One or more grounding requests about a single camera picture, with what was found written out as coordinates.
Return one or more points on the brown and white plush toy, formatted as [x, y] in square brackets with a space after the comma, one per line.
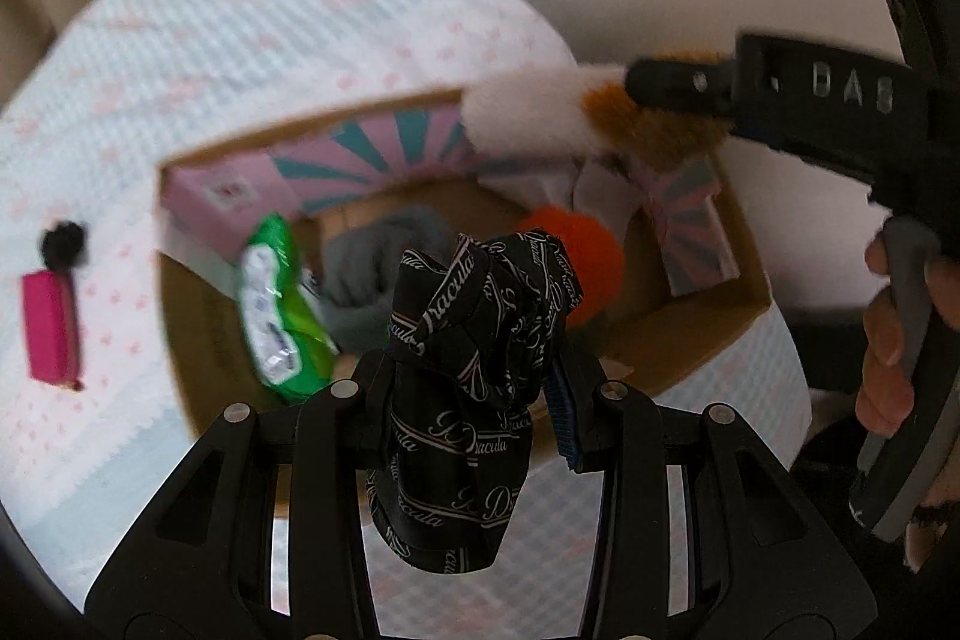
[525, 111]

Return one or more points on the black scrunchie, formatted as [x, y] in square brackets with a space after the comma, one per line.
[64, 244]

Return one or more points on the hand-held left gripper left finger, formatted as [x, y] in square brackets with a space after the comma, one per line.
[330, 460]

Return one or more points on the green tissue packet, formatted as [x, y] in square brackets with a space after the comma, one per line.
[277, 302]

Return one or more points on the grey sock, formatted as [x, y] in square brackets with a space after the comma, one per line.
[375, 250]

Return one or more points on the black printed cloth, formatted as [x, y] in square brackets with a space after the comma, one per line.
[465, 325]

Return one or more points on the pink pouch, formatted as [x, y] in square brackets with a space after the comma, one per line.
[51, 332]

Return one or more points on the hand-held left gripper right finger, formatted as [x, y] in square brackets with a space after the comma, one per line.
[562, 422]

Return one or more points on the person's right hand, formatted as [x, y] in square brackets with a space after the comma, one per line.
[889, 325]

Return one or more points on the orange pompom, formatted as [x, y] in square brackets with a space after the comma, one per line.
[589, 265]

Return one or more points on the pink striped cardboard box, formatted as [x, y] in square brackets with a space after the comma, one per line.
[360, 149]

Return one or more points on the blue checkered bed blanket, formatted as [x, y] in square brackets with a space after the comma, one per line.
[225, 10]

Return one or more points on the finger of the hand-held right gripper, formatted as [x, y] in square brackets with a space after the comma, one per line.
[675, 81]
[757, 134]

